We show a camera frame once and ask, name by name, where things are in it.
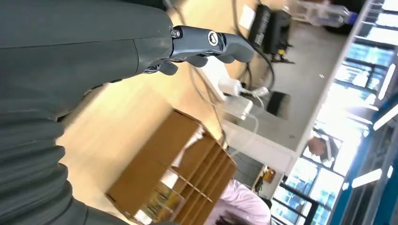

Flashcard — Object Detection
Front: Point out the seated person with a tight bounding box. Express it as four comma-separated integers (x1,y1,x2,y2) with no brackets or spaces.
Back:
203,179,273,225

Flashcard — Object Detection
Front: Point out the crouching person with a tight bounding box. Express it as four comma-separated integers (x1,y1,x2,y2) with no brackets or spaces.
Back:
307,136,340,163

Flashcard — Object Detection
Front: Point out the brown compartment organizer box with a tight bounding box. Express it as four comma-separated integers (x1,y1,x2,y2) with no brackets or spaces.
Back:
106,108,237,225

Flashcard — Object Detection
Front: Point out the white charger block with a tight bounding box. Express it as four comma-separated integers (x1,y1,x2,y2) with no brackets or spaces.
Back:
217,77,243,97

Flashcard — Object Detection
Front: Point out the white power strip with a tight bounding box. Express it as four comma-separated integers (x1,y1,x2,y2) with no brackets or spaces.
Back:
199,57,254,121

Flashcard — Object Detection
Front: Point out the black radio controller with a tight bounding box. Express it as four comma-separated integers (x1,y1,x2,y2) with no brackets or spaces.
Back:
247,3,295,65

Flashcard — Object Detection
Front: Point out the black power brick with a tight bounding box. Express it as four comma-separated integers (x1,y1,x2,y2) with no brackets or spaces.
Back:
267,91,291,119

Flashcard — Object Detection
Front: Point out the white thin cable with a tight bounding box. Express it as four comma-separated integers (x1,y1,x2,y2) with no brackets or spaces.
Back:
241,87,270,110

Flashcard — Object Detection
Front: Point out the black power cable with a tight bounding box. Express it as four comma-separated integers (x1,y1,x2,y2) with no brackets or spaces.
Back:
231,0,276,92

